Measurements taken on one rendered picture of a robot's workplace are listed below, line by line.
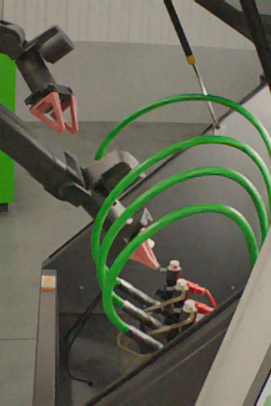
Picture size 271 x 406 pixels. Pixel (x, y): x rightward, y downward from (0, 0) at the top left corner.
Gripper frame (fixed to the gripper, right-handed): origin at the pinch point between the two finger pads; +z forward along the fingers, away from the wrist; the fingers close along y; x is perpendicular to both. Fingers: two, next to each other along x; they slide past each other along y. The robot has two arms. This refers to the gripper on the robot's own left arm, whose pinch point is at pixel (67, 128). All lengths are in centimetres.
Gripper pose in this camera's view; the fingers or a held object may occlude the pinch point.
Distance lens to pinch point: 128.3
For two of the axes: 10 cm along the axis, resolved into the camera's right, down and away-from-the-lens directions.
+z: 5.0, 8.4, -2.2
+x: -7.4, 5.4, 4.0
